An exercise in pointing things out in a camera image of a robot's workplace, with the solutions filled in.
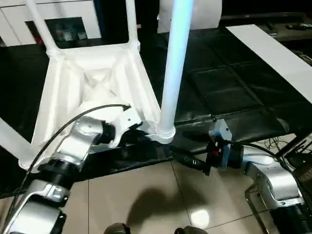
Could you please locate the white plastic table top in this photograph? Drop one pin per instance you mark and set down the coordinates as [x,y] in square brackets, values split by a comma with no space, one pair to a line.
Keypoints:
[87,92]

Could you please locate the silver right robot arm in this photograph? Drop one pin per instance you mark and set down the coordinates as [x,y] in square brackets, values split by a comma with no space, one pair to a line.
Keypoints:
[273,180]

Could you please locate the dark right robot foot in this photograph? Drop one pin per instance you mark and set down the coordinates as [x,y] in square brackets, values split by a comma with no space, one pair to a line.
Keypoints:
[190,230]

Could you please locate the dark robot foot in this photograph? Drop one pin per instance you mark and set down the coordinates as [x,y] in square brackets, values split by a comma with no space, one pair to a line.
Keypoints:
[190,230]
[117,229]

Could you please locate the black stand leg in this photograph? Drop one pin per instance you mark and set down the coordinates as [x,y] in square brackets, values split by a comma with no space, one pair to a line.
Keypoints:
[292,146]

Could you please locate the brown woven fabric object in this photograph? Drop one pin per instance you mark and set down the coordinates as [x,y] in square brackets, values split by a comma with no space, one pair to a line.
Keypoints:
[304,173]

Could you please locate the dark left robot foot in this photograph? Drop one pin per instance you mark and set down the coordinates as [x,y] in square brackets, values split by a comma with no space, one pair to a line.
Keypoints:
[117,229]

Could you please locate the black cabinet with gold label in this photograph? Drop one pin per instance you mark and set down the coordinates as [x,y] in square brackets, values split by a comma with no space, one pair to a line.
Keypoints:
[117,19]

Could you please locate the flat white board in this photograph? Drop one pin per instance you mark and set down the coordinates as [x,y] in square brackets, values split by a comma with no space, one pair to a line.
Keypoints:
[273,51]

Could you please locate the white cabinet with glass doors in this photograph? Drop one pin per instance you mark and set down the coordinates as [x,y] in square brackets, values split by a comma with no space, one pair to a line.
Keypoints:
[29,14]

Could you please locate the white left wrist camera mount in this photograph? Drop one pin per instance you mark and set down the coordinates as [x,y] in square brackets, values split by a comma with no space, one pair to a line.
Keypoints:
[126,119]

